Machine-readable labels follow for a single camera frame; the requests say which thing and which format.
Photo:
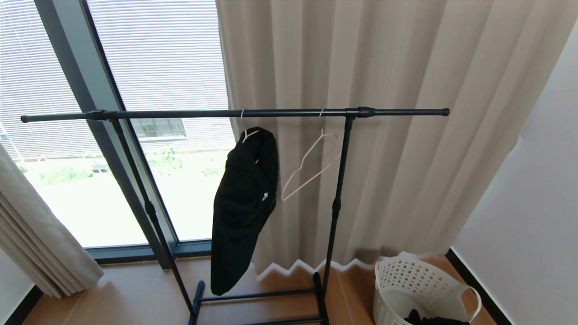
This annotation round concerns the black clothes rack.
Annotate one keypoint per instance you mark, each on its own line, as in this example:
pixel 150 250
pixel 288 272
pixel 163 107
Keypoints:
pixel 180 113

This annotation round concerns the black garment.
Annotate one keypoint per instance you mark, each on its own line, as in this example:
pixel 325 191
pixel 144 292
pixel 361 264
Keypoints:
pixel 433 320

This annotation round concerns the window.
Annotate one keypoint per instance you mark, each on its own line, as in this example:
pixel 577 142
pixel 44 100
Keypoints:
pixel 158 45

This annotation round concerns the pink clothes hanger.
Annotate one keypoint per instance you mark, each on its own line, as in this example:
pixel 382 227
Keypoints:
pixel 322 131
pixel 246 134

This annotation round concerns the white laundry basket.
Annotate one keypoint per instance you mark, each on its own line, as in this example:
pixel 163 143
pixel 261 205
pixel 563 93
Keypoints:
pixel 406 280

